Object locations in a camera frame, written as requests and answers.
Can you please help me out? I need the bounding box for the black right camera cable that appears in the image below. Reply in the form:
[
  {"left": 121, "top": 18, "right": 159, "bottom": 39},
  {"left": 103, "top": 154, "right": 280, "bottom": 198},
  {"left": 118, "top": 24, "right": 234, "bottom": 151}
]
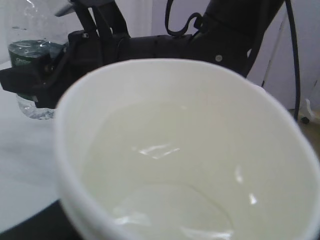
[{"left": 164, "top": 0, "right": 301, "bottom": 122}]

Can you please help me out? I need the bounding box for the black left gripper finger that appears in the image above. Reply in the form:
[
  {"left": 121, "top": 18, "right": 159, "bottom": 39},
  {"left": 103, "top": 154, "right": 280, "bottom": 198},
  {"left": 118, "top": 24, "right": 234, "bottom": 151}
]
[{"left": 0, "top": 200, "right": 80, "bottom": 240}]

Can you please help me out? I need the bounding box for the white paper cup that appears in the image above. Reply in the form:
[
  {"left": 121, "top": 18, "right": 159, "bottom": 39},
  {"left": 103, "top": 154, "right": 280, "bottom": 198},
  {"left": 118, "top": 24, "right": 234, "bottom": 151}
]
[{"left": 54, "top": 59, "right": 320, "bottom": 240}]

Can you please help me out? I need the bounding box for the clear water bottle green label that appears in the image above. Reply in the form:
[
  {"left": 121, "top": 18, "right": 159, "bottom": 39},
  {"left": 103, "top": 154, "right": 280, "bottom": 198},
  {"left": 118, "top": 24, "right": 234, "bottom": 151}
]
[{"left": 5, "top": 0, "right": 68, "bottom": 120}]

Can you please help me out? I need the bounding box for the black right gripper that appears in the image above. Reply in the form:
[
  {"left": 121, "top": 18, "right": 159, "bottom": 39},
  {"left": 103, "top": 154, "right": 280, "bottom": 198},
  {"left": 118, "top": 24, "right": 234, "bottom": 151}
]
[{"left": 0, "top": 31, "right": 155, "bottom": 109}]

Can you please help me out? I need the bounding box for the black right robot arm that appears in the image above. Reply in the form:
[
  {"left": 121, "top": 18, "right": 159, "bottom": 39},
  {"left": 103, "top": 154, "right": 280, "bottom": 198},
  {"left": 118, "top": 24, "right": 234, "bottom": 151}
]
[{"left": 0, "top": 0, "right": 282, "bottom": 109}]

